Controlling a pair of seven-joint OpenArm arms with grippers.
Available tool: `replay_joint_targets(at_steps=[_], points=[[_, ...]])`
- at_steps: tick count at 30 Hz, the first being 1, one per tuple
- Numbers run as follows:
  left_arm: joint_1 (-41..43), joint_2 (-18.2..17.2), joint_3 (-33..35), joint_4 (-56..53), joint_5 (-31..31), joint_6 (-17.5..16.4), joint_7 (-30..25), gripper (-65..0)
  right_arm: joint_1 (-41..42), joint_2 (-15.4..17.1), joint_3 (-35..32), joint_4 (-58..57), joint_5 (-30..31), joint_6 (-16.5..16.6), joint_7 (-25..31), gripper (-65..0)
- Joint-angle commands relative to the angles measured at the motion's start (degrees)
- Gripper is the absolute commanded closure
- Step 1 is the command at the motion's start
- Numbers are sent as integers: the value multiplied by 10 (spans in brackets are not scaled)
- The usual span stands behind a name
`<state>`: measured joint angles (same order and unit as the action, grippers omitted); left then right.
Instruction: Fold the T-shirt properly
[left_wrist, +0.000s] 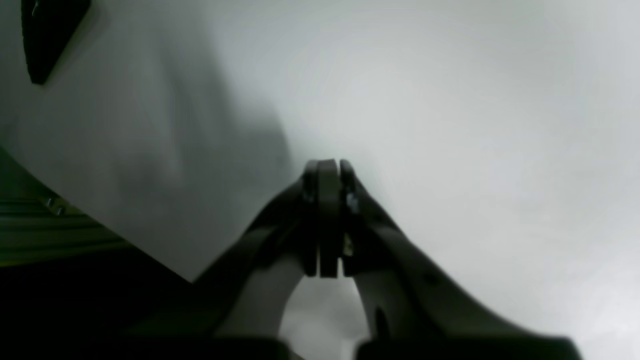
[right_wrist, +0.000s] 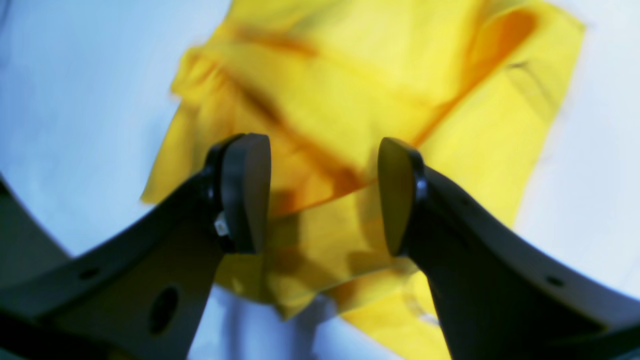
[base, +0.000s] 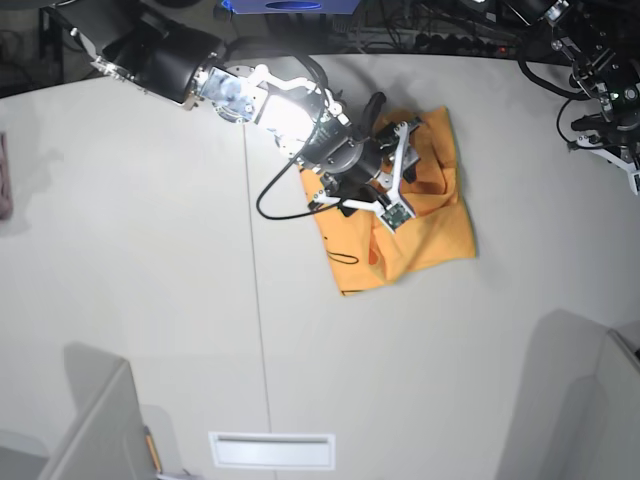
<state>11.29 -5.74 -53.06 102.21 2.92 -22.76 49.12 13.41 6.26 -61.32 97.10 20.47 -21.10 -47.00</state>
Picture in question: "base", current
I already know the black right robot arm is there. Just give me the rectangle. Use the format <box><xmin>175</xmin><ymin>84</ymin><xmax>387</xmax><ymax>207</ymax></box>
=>
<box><xmin>49</xmin><ymin>1</ymin><xmax>421</xmax><ymax>230</ymax></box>

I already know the black power strip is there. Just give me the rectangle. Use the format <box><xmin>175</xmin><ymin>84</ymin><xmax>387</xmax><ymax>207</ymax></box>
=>
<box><xmin>413</xmin><ymin>33</ymin><xmax>515</xmax><ymax>58</ymax></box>

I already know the grey box corner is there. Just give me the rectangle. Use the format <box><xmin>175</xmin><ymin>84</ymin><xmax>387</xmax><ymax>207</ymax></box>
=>
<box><xmin>590</xmin><ymin>330</ymin><xmax>639</xmax><ymax>479</ymax></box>
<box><xmin>39</xmin><ymin>358</ymin><xmax>198</xmax><ymax>479</ymax></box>

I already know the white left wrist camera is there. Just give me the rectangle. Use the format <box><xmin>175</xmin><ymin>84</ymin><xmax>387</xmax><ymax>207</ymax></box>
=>
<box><xmin>628</xmin><ymin>170</ymin><xmax>640</xmax><ymax>196</ymax></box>

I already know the purple base unit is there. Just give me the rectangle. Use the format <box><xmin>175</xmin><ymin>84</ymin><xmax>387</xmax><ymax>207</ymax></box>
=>
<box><xmin>221</xmin><ymin>0</ymin><xmax>360</xmax><ymax>15</ymax></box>

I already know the grey box right corner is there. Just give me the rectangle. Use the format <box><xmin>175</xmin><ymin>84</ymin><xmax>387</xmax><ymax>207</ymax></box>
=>
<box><xmin>590</xmin><ymin>330</ymin><xmax>639</xmax><ymax>479</ymax></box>

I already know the folded pink cloth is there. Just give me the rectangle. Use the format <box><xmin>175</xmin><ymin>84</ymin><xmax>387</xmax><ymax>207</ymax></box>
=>
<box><xmin>0</xmin><ymin>131</ymin><xmax>14</xmax><ymax>221</ymax></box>

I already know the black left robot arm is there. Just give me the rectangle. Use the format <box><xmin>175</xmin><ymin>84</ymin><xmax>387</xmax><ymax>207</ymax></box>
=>
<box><xmin>507</xmin><ymin>1</ymin><xmax>639</xmax><ymax>169</ymax></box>

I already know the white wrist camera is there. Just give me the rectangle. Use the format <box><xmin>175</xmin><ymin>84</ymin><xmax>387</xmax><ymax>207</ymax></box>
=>
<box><xmin>628</xmin><ymin>170</ymin><xmax>640</xmax><ymax>196</ymax></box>
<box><xmin>379</xmin><ymin>202</ymin><xmax>415</xmax><ymax>234</ymax></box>

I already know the orange pencil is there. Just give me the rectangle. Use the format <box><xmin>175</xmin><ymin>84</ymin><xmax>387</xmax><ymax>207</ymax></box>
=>
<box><xmin>144</xmin><ymin>426</ymin><xmax>163</xmax><ymax>473</ymax></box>

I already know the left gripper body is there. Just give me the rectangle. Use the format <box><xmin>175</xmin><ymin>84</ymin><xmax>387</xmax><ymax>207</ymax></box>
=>
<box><xmin>571</xmin><ymin>114</ymin><xmax>639</xmax><ymax>170</ymax></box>

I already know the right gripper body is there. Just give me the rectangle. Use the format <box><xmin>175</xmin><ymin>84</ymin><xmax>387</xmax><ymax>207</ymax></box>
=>
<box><xmin>300</xmin><ymin>117</ymin><xmax>423</xmax><ymax>219</ymax></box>

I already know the grey box left corner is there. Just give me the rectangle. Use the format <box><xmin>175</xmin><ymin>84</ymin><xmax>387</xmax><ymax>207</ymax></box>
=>
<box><xmin>39</xmin><ymin>358</ymin><xmax>198</xmax><ymax>479</ymax></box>

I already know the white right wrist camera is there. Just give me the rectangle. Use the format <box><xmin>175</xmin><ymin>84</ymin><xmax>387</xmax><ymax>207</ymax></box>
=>
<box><xmin>379</xmin><ymin>202</ymin><xmax>415</xmax><ymax>234</ymax></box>

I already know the orange yellow T-shirt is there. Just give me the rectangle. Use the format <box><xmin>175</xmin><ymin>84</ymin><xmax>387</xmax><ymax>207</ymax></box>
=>
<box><xmin>315</xmin><ymin>107</ymin><xmax>476</xmax><ymax>296</ymax></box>

